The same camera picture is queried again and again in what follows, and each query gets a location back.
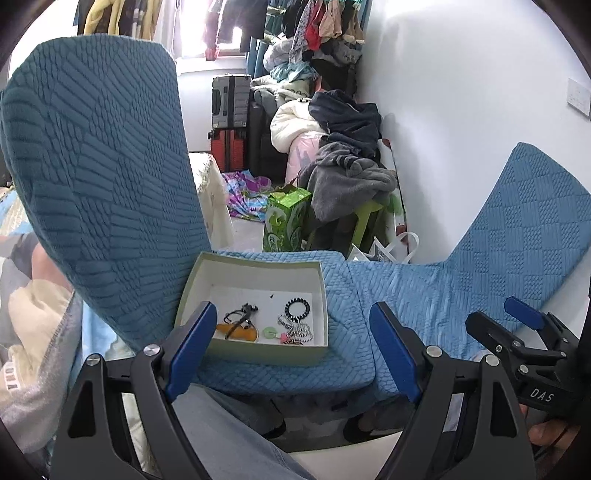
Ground orange gourd pendant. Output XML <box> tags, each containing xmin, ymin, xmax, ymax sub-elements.
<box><xmin>215</xmin><ymin>323</ymin><xmax>259</xmax><ymax>343</ymax></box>

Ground green cardboard box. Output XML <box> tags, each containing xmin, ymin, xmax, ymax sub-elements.
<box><xmin>175</xmin><ymin>253</ymin><xmax>329</xmax><ymax>366</ymax></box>

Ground silver bead chain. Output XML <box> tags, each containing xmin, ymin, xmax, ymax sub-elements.
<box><xmin>276</xmin><ymin>313</ymin><xmax>316</xmax><ymax>346</ymax></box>

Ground black spiral hair tie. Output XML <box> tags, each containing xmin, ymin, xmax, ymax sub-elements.
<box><xmin>282</xmin><ymin>297</ymin><xmax>313</xmax><ymax>320</ymax></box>

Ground person's right hand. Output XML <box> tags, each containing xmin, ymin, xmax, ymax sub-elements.
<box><xmin>528</xmin><ymin>420</ymin><xmax>580</xmax><ymax>468</ymax></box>

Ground person's grey trouser leg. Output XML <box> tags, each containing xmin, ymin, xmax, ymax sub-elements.
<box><xmin>173</xmin><ymin>385</ymin><xmax>312</xmax><ymax>479</ymax></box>

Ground floral rolled mat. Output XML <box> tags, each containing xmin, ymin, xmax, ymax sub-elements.
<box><xmin>380</xmin><ymin>138</ymin><xmax>410</xmax><ymax>241</ymax></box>

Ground green plastic stool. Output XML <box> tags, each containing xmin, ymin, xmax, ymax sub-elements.
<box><xmin>306</xmin><ymin>200</ymin><xmax>387</xmax><ymax>252</ymax></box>

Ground white lace-covered table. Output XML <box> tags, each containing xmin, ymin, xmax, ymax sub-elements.
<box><xmin>189</xmin><ymin>152</ymin><xmax>235</xmax><ymax>250</ymax></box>

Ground purple patterned cloth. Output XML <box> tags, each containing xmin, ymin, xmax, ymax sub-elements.
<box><xmin>222</xmin><ymin>170</ymin><xmax>273</xmax><ymax>223</ymax></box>

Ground green patterned carton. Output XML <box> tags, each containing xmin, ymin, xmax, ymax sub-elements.
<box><xmin>263</xmin><ymin>184</ymin><xmax>311</xmax><ymax>252</ymax></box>

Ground grey fleece blanket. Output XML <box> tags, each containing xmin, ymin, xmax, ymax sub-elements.
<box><xmin>297</xmin><ymin>142</ymin><xmax>398</xmax><ymax>223</ymax></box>

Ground black suitcase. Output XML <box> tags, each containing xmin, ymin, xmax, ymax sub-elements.
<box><xmin>246</xmin><ymin>88</ymin><xmax>287</xmax><ymax>184</ymax></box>

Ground red suitcase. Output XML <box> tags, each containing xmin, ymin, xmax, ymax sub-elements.
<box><xmin>208</xmin><ymin>128</ymin><xmax>246</xmax><ymax>173</ymax></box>

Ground dark navy clothing pile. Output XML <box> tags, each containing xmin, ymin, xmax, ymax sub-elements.
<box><xmin>308</xmin><ymin>90</ymin><xmax>382</xmax><ymax>158</ymax></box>

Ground blue textured sofa cover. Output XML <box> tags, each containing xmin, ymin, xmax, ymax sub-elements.
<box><xmin>1</xmin><ymin>35</ymin><xmax>590</xmax><ymax>399</ymax></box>

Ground cream quilt bundle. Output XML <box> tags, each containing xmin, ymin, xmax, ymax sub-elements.
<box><xmin>270</xmin><ymin>99</ymin><xmax>325</xmax><ymax>153</ymax></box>

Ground grey suitcase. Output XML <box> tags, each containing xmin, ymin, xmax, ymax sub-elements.
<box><xmin>211</xmin><ymin>75</ymin><xmax>252</xmax><ymax>129</ymax></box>

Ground hanging clothes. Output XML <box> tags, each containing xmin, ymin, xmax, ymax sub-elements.
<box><xmin>74</xmin><ymin>1</ymin><xmax>368</xmax><ymax>61</ymax></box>

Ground white bag with handles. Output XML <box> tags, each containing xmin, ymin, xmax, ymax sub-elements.
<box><xmin>348</xmin><ymin>232</ymin><xmax>420</xmax><ymax>264</ymax></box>

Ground white wall switch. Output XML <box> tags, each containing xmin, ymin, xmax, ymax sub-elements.
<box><xmin>567</xmin><ymin>79</ymin><xmax>591</xmax><ymax>117</ymax></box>

